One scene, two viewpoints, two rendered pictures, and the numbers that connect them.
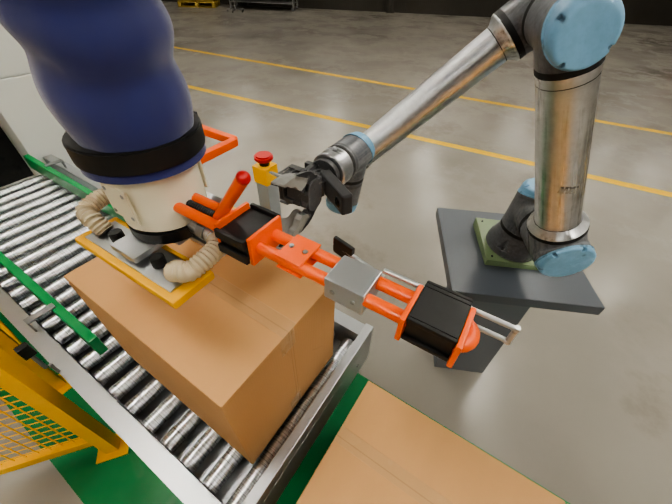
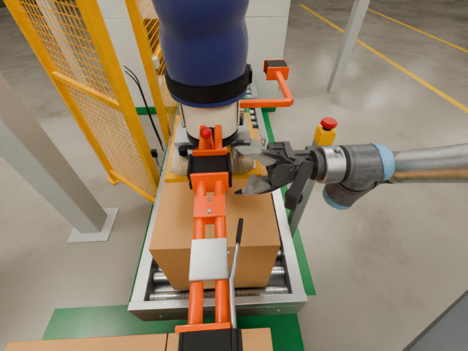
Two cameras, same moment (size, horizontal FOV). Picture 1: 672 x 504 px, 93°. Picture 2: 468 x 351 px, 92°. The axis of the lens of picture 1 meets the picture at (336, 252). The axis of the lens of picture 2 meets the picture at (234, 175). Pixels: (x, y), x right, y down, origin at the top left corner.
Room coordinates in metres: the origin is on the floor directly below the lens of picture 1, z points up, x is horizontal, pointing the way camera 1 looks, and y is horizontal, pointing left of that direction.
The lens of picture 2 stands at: (0.28, -0.18, 1.59)
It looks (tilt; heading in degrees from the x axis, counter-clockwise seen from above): 47 degrees down; 56
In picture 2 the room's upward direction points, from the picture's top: straight up
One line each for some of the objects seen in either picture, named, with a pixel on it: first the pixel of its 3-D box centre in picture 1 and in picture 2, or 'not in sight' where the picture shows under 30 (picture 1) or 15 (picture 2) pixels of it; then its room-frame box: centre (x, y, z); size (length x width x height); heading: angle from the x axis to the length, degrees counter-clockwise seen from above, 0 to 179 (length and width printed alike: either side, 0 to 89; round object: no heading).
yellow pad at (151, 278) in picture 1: (139, 252); (185, 140); (0.49, 0.42, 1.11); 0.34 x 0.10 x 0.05; 59
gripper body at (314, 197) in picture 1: (308, 183); (291, 164); (0.61, 0.06, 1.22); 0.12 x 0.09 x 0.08; 150
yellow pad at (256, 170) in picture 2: not in sight; (240, 138); (0.65, 0.32, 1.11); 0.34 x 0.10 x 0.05; 59
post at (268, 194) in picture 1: (277, 259); (301, 196); (1.09, 0.28, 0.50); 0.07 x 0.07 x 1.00; 58
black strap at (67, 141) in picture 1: (140, 136); (208, 74); (0.57, 0.37, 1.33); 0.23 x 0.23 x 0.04
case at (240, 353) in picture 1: (217, 321); (219, 204); (0.56, 0.36, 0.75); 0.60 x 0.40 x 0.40; 58
